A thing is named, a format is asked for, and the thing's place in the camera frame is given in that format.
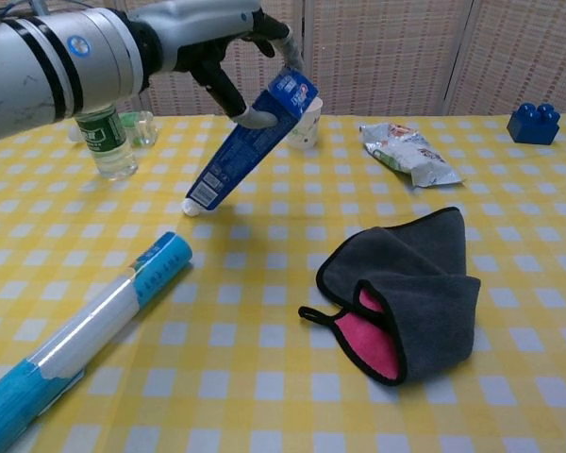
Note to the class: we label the crumpled silver snack bag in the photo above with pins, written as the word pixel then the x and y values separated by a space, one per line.
pixel 408 151

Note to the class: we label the white and blue toothpaste box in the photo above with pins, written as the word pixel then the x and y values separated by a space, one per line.
pixel 250 146

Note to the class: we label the blue toy building block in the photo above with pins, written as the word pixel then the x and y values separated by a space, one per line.
pixel 534 124

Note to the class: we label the grey and pink cloth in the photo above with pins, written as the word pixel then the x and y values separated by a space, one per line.
pixel 415 292

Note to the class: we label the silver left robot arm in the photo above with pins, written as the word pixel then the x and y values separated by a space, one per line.
pixel 52 71

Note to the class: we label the woven folding screen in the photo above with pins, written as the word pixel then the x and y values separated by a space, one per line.
pixel 405 56

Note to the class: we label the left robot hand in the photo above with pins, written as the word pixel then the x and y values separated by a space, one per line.
pixel 203 33

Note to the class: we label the small clear glass jar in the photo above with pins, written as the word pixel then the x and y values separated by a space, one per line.
pixel 140 129

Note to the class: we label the yellow checkered tablecloth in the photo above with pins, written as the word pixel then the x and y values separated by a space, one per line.
pixel 264 330

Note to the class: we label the blue and white film roll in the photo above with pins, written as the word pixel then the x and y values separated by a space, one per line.
pixel 85 325

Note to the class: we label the white paper cup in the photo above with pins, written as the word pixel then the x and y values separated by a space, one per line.
pixel 307 129

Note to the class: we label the clear plastic bottle green label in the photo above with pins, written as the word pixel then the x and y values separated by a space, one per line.
pixel 107 141

